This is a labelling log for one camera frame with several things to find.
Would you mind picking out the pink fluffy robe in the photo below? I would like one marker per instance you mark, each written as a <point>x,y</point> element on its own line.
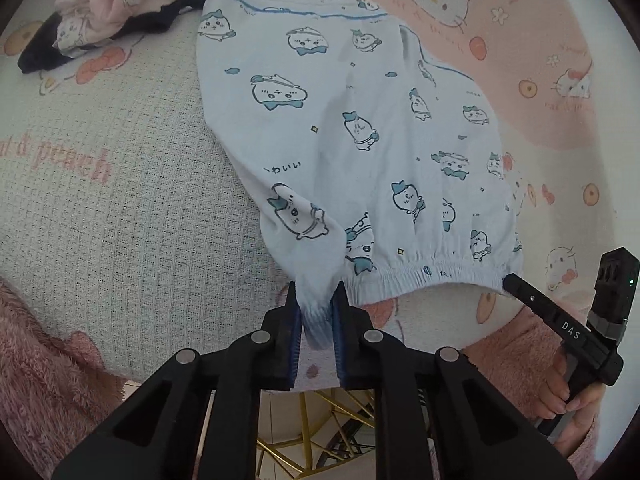
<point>50,370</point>

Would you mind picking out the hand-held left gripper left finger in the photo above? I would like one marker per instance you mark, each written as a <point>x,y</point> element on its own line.
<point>297,345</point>

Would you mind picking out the pink cartoon print garment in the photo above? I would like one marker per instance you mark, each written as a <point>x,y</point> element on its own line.
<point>110,0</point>

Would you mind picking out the white cartoon print shorts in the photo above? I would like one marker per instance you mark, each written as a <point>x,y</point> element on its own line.
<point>350,135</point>

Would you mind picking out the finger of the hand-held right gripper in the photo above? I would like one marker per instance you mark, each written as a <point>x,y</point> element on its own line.
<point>525,294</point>

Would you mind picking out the person's right hand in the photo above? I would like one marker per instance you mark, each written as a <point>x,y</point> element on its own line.
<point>582,410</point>

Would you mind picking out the pink cat print blanket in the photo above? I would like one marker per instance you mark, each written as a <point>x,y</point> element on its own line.
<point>125,235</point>

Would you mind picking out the black garment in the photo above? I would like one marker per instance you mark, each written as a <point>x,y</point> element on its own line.
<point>35,55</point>

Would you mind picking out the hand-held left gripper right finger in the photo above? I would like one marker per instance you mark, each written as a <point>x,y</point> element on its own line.
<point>339,345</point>

